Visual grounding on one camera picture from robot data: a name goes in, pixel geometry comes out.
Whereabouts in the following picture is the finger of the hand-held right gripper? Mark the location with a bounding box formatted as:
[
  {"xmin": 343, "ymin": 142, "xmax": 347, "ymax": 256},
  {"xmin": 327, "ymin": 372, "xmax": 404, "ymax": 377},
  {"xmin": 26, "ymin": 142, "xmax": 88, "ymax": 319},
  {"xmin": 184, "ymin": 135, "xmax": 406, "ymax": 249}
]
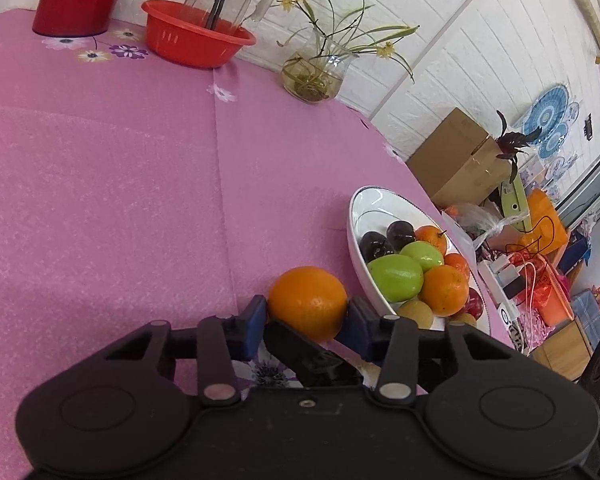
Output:
[{"xmin": 265, "ymin": 321, "xmax": 363, "ymax": 388}]

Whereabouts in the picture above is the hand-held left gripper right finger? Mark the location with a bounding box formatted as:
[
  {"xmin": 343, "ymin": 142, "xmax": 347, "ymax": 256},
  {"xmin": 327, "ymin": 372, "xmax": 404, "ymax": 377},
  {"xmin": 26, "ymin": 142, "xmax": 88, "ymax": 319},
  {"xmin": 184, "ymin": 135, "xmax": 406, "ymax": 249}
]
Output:
[{"xmin": 341, "ymin": 297, "xmax": 511, "ymax": 406}]

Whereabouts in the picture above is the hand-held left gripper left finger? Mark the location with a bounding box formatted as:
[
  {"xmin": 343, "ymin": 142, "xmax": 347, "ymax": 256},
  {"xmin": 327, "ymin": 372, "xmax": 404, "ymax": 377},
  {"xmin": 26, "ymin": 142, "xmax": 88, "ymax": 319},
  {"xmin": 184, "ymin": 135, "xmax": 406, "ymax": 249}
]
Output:
[{"xmin": 105, "ymin": 294, "xmax": 269, "ymax": 407}]

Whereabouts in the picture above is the large orange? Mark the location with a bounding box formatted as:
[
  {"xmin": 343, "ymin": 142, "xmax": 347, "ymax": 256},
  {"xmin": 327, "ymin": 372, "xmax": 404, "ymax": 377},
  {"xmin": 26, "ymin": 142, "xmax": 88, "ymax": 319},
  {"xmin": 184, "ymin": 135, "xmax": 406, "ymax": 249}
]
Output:
[
  {"xmin": 420, "ymin": 265, "xmax": 470, "ymax": 317},
  {"xmin": 267, "ymin": 266, "xmax": 349, "ymax": 343}
]

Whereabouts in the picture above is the green mango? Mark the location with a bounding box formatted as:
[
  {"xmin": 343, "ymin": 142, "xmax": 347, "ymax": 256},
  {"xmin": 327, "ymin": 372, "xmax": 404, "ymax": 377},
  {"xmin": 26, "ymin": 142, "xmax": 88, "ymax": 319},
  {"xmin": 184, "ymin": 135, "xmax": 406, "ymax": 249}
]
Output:
[
  {"xmin": 367, "ymin": 254, "xmax": 425, "ymax": 303},
  {"xmin": 400, "ymin": 241, "xmax": 444, "ymax": 273}
]

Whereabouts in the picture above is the dark purple plum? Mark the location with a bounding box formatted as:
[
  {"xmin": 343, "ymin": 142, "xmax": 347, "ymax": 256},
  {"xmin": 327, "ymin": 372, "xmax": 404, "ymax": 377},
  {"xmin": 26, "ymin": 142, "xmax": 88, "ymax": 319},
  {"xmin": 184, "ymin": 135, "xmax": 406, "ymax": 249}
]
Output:
[
  {"xmin": 359, "ymin": 231, "xmax": 396, "ymax": 263},
  {"xmin": 386, "ymin": 220, "xmax": 417, "ymax": 251}
]

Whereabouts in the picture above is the small mandarin with stem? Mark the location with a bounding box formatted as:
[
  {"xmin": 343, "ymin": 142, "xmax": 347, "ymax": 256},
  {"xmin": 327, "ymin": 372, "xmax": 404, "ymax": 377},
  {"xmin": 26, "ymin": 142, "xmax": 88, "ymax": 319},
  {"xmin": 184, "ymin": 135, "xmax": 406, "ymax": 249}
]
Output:
[{"xmin": 415, "ymin": 225, "xmax": 448, "ymax": 256}]

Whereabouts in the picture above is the white plate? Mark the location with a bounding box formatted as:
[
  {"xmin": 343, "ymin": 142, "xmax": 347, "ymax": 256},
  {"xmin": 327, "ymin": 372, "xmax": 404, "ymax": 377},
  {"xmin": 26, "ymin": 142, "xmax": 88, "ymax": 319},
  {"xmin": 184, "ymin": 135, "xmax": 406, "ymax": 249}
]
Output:
[{"xmin": 347, "ymin": 186, "xmax": 491, "ymax": 336}]

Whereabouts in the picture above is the red apple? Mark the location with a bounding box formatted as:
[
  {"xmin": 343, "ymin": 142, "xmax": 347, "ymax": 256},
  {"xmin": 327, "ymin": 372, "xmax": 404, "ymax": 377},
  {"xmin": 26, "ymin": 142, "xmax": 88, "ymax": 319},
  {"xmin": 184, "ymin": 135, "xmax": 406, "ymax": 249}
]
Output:
[{"xmin": 465, "ymin": 287, "xmax": 485, "ymax": 318}]

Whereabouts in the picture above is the orange plastic basket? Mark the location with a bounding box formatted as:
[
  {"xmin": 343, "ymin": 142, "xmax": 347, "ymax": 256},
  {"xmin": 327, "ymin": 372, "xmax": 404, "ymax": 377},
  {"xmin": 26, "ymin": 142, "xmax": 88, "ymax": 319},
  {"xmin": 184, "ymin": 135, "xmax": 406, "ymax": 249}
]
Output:
[{"xmin": 510, "ymin": 252, "xmax": 576, "ymax": 326}]

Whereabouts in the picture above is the red plastic bag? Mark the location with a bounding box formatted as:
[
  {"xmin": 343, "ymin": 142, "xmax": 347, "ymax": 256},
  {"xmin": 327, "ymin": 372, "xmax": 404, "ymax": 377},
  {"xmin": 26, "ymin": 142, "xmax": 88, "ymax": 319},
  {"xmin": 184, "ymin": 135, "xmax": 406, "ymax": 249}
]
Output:
[{"xmin": 527, "ymin": 280, "xmax": 553, "ymax": 311}]

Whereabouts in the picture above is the white power strip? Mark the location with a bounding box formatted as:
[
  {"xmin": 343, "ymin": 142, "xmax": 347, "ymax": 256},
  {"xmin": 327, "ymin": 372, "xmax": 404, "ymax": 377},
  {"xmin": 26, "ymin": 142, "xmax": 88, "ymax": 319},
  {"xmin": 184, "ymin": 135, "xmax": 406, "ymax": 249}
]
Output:
[{"xmin": 477, "ymin": 255, "xmax": 523, "ymax": 311}]

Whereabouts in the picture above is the clear plastic bag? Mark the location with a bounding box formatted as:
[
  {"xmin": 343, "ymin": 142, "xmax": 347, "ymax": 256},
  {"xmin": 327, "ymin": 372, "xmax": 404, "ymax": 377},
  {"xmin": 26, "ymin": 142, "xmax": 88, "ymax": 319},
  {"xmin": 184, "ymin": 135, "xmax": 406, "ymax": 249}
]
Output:
[{"xmin": 442, "ymin": 202, "xmax": 531, "ymax": 251}]

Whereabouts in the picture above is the pink floral tablecloth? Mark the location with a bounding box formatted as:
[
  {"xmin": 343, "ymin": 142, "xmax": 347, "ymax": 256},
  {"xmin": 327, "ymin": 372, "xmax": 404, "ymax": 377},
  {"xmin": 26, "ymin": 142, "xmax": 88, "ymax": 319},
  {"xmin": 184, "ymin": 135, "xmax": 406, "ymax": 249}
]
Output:
[{"xmin": 0, "ymin": 7, "xmax": 511, "ymax": 396}]

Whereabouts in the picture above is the orange paper bag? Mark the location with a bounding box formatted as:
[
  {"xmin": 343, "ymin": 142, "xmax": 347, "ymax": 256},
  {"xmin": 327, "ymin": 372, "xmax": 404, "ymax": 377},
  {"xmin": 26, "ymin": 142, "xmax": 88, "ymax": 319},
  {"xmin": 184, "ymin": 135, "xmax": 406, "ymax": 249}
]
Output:
[{"xmin": 522, "ymin": 189, "xmax": 570, "ymax": 256}]

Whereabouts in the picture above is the cardboard box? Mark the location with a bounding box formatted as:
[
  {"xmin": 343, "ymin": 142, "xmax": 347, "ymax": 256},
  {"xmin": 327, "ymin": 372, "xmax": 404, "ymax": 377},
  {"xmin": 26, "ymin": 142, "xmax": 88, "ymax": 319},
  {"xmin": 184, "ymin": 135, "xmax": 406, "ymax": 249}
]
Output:
[{"xmin": 406, "ymin": 107, "xmax": 513, "ymax": 207}]

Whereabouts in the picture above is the dark red leafy plant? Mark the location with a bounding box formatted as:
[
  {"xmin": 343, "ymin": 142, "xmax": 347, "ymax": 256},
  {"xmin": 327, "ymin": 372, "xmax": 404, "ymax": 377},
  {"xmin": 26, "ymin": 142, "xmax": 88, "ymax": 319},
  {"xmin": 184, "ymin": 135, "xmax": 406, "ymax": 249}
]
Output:
[{"xmin": 495, "ymin": 110, "xmax": 543, "ymax": 183}]

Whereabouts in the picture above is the glass vase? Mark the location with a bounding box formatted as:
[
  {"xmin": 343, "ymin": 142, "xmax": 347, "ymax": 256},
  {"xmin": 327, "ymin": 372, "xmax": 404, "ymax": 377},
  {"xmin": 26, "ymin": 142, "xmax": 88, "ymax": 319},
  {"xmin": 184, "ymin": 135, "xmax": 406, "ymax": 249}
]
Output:
[{"xmin": 281, "ymin": 35, "xmax": 358, "ymax": 105}]

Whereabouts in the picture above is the small blue patterned paper doily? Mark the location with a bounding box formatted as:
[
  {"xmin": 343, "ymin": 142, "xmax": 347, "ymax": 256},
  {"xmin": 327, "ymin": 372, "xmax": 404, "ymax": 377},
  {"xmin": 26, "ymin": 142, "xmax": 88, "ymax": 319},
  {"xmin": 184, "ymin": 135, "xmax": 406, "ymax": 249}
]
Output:
[{"xmin": 537, "ymin": 120, "xmax": 570, "ymax": 159}]

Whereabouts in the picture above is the red plastic basin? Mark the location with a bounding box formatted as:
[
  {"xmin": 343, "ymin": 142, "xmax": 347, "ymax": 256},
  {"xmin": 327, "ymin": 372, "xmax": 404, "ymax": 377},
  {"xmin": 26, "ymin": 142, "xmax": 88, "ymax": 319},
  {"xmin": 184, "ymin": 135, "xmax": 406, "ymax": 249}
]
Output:
[{"xmin": 141, "ymin": 0, "xmax": 257, "ymax": 69}]

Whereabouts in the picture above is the green plant with yellow flowers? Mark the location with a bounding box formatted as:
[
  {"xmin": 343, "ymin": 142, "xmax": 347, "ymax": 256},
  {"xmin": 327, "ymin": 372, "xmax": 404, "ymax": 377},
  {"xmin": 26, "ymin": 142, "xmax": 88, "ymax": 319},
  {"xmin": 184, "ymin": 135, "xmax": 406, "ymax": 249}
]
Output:
[{"xmin": 277, "ymin": 0, "xmax": 421, "ymax": 83}]

